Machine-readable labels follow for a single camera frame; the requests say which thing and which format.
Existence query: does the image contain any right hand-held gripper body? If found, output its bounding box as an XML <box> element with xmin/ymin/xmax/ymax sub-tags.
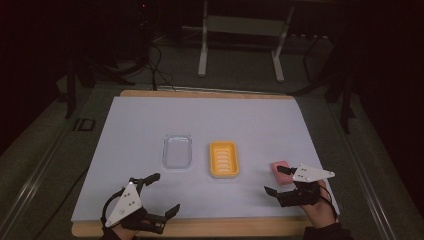
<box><xmin>275</xmin><ymin>163</ymin><xmax>336</xmax><ymax>208</ymax></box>

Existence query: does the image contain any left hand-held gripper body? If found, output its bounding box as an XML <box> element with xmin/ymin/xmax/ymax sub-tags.
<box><xmin>101</xmin><ymin>178</ymin><xmax>167</xmax><ymax>235</ymax></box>

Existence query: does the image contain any pink soap bar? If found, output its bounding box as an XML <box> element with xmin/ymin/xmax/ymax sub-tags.
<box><xmin>271</xmin><ymin>160</ymin><xmax>295</xmax><ymax>186</ymax></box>

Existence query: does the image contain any person's left hand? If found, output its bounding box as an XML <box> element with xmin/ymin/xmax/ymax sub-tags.
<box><xmin>110</xmin><ymin>226</ymin><xmax>140</xmax><ymax>240</ymax></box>

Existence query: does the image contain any person's right hand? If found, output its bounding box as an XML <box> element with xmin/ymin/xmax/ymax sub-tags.
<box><xmin>299</xmin><ymin>179</ymin><xmax>338</xmax><ymax>230</ymax></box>

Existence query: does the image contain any clear plastic soap dish tray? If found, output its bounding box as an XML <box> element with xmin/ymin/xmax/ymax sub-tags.
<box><xmin>161</xmin><ymin>132</ymin><xmax>194</xmax><ymax>171</ymax></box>

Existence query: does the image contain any yellow soap dish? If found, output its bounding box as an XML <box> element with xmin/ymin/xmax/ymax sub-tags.
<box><xmin>208</xmin><ymin>140</ymin><xmax>241</xmax><ymax>179</ymax></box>

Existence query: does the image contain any white table mat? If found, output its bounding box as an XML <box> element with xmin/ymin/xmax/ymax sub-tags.
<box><xmin>70</xmin><ymin>95</ymin><xmax>341</xmax><ymax>223</ymax></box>

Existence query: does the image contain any black metal stand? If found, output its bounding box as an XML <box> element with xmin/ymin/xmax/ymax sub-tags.
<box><xmin>293</xmin><ymin>29</ymin><xmax>360</xmax><ymax>135</ymax></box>

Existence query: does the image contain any white metal stand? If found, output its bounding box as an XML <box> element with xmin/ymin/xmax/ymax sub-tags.
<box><xmin>182</xmin><ymin>0</ymin><xmax>297</xmax><ymax>83</ymax></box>

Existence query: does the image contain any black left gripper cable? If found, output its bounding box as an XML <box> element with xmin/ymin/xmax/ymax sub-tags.
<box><xmin>100</xmin><ymin>187</ymin><xmax>132</xmax><ymax>228</ymax></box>

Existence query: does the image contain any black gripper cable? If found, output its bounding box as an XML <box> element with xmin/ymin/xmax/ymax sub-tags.
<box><xmin>319</xmin><ymin>184</ymin><xmax>339</xmax><ymax>221</ymax></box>
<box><xmin>100</xmin><ymin>187</ymin><xmax>132</xmax><ymax>228</ymax></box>

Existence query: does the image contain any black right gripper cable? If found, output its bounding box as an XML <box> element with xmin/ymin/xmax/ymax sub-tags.
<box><xmin>319</xmin><ymin>184</ymin><xmax>339</xmax><ymax>221</ymax></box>

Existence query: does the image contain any black floor cable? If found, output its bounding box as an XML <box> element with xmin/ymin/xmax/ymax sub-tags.
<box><xmin>145</xmin><ymin>42</ymin><xmax>178</xmax><ymax>92</ymax></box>

